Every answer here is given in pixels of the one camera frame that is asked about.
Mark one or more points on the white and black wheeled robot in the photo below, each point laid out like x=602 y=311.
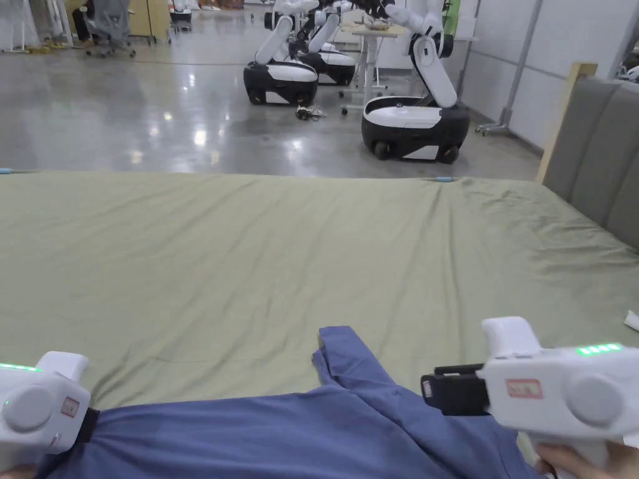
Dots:
x=332 y=62
x=282 y=80
x=419 y=124

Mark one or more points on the person's left hand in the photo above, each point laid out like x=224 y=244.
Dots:
x=17 y=473

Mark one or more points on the bed with pale green sheet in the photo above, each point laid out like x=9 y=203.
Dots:
x=239 y=269

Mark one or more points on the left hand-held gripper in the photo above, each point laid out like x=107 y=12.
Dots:
x=30 y=409

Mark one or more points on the wooden cabinet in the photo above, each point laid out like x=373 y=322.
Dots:
x=150 y=20

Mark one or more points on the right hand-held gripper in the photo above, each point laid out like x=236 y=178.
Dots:
x=559 y=399

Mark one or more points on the blue shirt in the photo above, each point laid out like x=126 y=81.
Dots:
x=279 y=439

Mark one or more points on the grey padded headboard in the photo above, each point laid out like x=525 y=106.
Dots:
x=594 y=164

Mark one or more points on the person's right hand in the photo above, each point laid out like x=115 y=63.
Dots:
x=621 y=461

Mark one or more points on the white paper piece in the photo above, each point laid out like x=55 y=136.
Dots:
x=633 y=319

